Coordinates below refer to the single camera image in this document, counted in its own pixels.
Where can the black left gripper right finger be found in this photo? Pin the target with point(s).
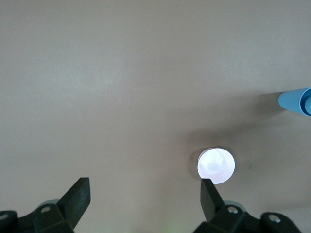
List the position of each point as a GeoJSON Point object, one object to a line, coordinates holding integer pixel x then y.
{"type": "Point", "coordinates": [213, 206]}

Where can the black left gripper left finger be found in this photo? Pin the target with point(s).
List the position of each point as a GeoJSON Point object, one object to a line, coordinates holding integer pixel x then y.
{"type": "Point", "coordinates": [73, 204]}

